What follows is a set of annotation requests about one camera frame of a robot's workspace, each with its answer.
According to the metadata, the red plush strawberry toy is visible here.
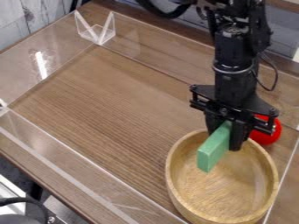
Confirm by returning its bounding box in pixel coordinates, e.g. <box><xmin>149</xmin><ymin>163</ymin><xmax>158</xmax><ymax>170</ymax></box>
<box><xmin>248</xmin><ymin>114</ymin><xmax>282</xmax><ymax>146</ymax></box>

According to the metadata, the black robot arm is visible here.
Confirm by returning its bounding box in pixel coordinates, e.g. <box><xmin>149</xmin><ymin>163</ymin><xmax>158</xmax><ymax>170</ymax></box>
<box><xmin>136</xmin><ymin>0</ymin><xmax>278</xmax><ymax>151</ymax></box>

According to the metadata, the green rectangular block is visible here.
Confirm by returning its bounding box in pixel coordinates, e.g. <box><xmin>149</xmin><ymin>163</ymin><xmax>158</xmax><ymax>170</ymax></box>
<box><xmin>196</xmin><ymin>122</ymin><xmax>230</xmax><ymax>172</ymax></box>

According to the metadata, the black cable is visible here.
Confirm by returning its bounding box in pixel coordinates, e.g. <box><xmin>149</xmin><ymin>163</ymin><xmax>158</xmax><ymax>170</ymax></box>
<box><xmin>252</xmin><ymin>52</ymin><xmax>280</xmax><ymax>92</ymax></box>

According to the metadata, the wooden bowl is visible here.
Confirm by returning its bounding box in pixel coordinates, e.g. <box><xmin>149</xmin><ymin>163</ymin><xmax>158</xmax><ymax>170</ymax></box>
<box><xmin>164</xmin><ymin>130</ymin><xmax>278</xmax><ymax>224</ymax></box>

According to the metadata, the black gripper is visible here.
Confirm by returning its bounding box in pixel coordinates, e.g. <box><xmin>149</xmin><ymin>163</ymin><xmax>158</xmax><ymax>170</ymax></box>
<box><xmin>189</xmin><ymin>66</ymin><xmax>278</xmax><ymax>151</ymax></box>

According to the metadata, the black device with screw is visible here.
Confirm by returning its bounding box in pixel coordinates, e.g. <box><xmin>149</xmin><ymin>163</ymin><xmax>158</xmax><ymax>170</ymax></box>
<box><xmin>0</xmin><ymin>207</ymin><xmax>60</xmax><ymax>224</ymax></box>

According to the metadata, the clear acrylic tray wall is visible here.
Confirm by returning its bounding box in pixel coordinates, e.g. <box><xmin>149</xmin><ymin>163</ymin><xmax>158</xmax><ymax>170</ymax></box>
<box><xmin>0</xmin><ymin>103</ymin><xmax>186</xmax><ymax>224</ymax></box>

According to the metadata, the clear acrylic corner bracket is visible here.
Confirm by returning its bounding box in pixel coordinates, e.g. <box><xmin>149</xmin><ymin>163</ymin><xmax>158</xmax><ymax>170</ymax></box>
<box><xmin>73</xmin><ymin>10</ymin><xmax>116</xmax><ymax>46</ymax></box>

